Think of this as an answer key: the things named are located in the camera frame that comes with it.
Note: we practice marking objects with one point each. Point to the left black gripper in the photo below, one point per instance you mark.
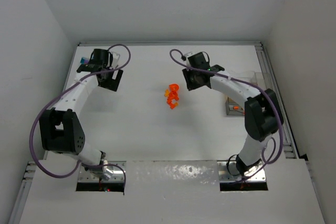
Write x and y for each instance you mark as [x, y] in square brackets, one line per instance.
[113, 81]

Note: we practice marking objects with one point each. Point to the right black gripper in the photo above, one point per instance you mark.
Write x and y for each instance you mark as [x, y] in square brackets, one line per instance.
[196, 80]

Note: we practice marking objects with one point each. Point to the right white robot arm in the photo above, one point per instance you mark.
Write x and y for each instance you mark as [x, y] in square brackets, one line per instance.
[263, 119]

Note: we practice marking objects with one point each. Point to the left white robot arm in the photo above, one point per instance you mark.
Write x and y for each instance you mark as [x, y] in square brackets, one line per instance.
[60, 129]

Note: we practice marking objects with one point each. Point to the pile of small orange legos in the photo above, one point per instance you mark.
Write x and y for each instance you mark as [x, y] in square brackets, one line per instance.
[172, 103]

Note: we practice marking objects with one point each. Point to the light blue duplo brick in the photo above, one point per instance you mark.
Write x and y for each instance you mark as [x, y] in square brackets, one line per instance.
[84, 60]

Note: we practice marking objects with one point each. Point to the large orange round lego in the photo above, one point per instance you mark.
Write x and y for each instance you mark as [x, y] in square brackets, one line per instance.
[174, 87]

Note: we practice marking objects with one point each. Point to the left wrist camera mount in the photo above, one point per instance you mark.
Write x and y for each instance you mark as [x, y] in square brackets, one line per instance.
[114, 59]

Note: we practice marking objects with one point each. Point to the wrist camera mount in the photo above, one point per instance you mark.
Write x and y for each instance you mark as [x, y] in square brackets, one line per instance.
[186, 60]
[114, 59]

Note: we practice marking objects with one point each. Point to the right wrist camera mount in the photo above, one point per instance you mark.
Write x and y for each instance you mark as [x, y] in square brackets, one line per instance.
[186, 60]

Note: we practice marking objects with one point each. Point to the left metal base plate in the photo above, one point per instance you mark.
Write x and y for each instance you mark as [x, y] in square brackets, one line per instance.
[112, 173]

